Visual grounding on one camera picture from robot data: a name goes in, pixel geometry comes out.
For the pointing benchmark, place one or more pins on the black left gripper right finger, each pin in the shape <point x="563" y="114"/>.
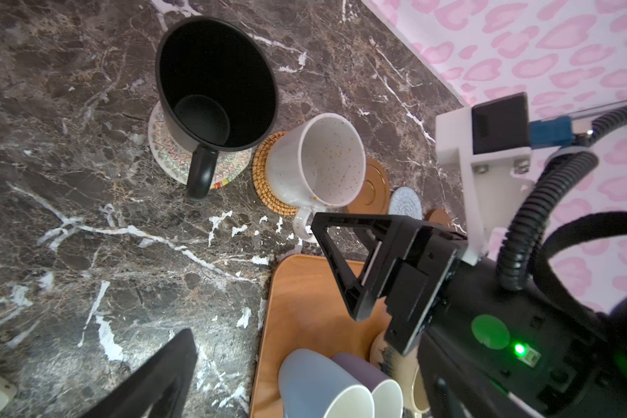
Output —
<point x="454" y="385"/>

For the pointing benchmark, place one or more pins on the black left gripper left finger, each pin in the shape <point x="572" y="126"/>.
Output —
<point x="159" y="388"/>

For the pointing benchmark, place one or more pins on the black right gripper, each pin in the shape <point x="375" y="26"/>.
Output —
<point x="397" y="258"/>

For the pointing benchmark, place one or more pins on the purple mug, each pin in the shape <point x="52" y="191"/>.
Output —
<point x="385" y="391"/>

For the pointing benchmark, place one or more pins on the dark wooden saucer coaster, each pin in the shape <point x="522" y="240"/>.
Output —
<point x="374" y="196"/>

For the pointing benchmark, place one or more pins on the blue handled white mug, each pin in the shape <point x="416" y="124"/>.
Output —
<point x="312" y="385"/>

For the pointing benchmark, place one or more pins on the light blue woven coaster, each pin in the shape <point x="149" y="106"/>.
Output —
<point x="405" y="201"/>

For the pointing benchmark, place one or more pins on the brown wooden saucer coaster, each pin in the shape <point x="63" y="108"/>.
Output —
<point x="439" y="217"/>

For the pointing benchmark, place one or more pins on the white speckled mug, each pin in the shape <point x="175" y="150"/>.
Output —
<point x="317" y="167"/>

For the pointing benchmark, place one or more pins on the tan rattan coaster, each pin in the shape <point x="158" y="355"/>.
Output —
<point x="261" y="185"/>

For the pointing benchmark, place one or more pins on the white woven coaster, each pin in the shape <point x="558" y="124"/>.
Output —
<point x="175" y="160"/>

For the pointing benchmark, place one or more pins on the black mug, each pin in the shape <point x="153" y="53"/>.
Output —
<point x="217" y="91"/>

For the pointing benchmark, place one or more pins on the beige glazed mug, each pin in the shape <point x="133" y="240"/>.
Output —
<point x="405" y="370"/>

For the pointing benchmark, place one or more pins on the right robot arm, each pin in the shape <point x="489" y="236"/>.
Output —
<point x="480" y="347"/>

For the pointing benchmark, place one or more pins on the orange plastic tray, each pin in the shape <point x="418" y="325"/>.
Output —
<point x="305" y="310"/>

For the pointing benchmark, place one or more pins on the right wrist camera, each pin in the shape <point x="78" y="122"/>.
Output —
<point x="491" y="144"/>

